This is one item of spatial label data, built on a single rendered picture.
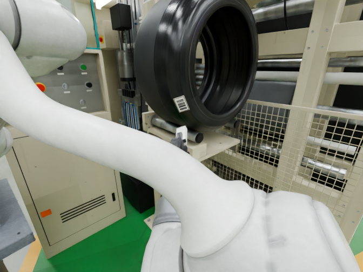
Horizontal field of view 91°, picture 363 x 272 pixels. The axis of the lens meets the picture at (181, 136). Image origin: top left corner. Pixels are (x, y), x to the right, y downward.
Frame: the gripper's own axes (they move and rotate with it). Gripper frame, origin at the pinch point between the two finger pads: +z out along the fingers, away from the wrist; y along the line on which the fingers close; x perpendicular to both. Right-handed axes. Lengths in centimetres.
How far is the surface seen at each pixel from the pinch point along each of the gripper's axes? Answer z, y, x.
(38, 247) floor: -5, 61, -132
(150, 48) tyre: 26.4, -19.3, -4.8
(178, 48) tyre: 20.7, -17.3, 5.1
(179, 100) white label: 15.7, -2.6, -0.5
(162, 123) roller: 30.8, 15.1, -17.8
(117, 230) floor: 10, 84, -88
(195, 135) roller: 15.6, 15.0, -0.6
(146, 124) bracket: 35.1, 15.5, -27.9
